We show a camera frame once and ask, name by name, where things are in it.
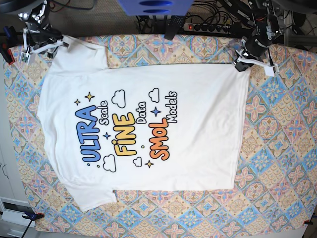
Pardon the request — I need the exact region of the black power strip red switch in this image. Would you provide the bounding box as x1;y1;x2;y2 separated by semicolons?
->
183;23;231;34

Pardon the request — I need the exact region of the colourful patterned tablecloth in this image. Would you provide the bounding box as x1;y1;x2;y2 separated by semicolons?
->
0;45;317;238

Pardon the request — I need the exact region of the black remote-like device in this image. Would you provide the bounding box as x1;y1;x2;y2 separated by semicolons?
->
164;15;185;41

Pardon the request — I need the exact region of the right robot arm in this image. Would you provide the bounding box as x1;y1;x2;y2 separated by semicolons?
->
18;0;69;63

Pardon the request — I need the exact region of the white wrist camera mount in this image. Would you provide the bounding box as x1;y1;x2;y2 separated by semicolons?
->
19;28;58;64
237;56;279;77

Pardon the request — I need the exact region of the red blue clamp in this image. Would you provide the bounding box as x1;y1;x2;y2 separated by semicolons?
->
0;26;17;65

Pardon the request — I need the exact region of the blue plastic box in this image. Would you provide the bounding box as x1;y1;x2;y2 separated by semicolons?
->
117;0;194;16

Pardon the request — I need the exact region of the orange black clamp left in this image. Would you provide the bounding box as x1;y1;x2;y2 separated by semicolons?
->
22;212;45;221

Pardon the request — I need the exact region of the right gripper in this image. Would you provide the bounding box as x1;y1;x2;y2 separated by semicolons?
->
26;23;69;59

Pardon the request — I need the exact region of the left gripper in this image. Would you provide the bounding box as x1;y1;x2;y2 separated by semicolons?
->
234;36;269;72

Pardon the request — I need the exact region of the white printed T-shirt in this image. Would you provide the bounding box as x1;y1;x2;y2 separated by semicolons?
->
37;36;250;211

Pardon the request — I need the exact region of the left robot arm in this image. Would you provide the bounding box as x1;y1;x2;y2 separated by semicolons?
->
233;0;287;77

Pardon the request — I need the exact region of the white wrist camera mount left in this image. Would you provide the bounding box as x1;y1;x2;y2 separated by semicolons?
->
237;56;279;77

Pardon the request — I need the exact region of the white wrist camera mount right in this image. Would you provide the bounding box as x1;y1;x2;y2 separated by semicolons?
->
19;28;58;64

